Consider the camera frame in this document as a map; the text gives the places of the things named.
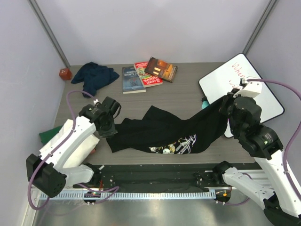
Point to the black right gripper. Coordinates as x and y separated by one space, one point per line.
227 99

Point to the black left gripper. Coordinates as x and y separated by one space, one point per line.
104 133

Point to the white dry-erase board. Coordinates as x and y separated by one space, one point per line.
234 74

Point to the black t shirt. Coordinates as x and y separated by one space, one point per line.
162 132

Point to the red cover book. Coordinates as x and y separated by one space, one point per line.
148 80

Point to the dark cover paperback book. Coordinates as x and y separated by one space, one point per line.
161 69

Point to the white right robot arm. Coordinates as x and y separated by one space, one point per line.
280 203

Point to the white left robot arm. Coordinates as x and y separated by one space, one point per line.
46 171

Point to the white folded t shirt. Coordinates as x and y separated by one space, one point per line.
82 151

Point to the teal cutting mat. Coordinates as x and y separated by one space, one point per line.
205 104

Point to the black whiteboard stand foot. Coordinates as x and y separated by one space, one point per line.
203 98

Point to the navy blue t shirt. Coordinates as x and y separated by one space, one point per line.
94 77

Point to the blue 1984 paperback book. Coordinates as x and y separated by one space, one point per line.
131 81

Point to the green t shirt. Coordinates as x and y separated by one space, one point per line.
48 135

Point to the small red cube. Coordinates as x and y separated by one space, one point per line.
65 74

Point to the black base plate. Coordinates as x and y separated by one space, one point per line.
159 178

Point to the white perforated cable rail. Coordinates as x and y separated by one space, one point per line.
85 195

